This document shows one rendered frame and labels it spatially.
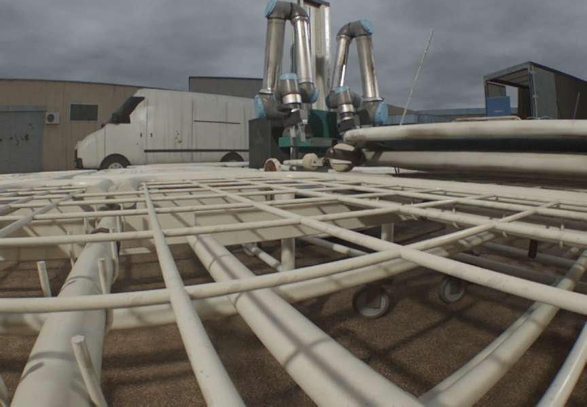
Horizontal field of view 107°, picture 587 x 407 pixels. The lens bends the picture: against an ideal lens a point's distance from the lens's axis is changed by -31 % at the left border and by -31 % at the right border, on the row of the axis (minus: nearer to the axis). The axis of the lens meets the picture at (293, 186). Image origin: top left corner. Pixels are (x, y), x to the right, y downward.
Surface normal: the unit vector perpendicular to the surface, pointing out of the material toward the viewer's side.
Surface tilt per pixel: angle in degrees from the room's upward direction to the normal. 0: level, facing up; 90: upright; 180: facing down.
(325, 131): 90
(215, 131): 89
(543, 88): 90
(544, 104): 90
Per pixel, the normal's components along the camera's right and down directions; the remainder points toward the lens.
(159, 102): 0.66, -0.01
